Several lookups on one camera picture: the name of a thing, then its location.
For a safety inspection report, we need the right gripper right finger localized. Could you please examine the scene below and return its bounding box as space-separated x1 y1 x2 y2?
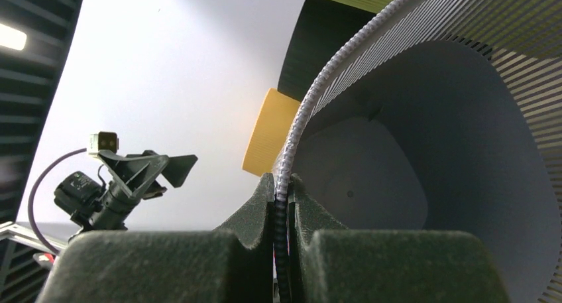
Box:
289 175 510 302

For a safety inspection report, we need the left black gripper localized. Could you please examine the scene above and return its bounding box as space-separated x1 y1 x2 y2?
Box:
54 150 198 232

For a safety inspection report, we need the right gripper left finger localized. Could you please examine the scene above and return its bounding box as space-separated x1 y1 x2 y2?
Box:
38 173 274 303

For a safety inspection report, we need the yellow ribbed waste bin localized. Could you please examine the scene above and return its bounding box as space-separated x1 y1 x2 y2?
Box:
242 88 300 176

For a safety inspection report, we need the dark grey mesh waste bin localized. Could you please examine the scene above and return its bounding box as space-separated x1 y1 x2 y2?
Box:
274 0 561 302

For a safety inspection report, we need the black round waste bin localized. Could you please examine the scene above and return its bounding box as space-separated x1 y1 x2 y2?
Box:
277 0 376 101

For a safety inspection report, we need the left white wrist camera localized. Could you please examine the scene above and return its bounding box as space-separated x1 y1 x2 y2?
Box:
86 131 119 156

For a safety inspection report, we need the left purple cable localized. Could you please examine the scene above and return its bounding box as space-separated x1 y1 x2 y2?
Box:
27 147 89 255

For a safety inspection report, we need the aluminium frame rail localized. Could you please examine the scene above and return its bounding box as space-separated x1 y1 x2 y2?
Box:
0 221 69 303

